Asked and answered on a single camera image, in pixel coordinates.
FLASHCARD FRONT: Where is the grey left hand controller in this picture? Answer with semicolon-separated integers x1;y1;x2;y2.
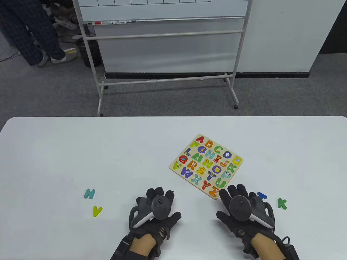
131;195;169;228

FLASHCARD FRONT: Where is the person's right hand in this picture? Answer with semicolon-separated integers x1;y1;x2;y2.
216;184;275;245

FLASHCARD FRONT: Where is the person's left hand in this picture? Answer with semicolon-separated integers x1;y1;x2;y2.
129;187;182;241

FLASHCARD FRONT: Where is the black right wrist sensor box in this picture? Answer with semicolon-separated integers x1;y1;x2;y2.
282;244;300;260

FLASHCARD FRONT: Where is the grey hand controller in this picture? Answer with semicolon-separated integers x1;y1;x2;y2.
229;196;275;228
131;195;169;228

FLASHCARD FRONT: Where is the black bin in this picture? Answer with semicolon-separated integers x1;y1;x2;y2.
77;41;102;68

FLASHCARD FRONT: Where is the person's left forearm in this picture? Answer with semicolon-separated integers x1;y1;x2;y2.
129;233;158;256

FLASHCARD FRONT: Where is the pile of shoes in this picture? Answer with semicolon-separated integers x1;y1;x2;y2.
41;2;84;44

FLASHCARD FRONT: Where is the wooden alphabet puzzle board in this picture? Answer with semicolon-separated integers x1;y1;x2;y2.
169;134;244;200

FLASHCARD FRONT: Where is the grey right hand controller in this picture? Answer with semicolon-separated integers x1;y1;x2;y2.
229;196;275;228

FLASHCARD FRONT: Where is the white rolling whiteboard stand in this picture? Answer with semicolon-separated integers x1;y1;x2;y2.
72;0;254;117

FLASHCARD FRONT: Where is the group of colourful puzzle letters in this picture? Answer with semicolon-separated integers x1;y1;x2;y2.
173;135;242;198

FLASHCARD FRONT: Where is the white item with yellow label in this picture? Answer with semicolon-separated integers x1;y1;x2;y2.
65;47;78;61

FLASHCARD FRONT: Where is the black left wrist sensor strap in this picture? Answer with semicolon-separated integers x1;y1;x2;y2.
110;234;163;260

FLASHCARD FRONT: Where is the person's right forearm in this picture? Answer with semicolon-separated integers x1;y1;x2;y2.
251;233;285;260

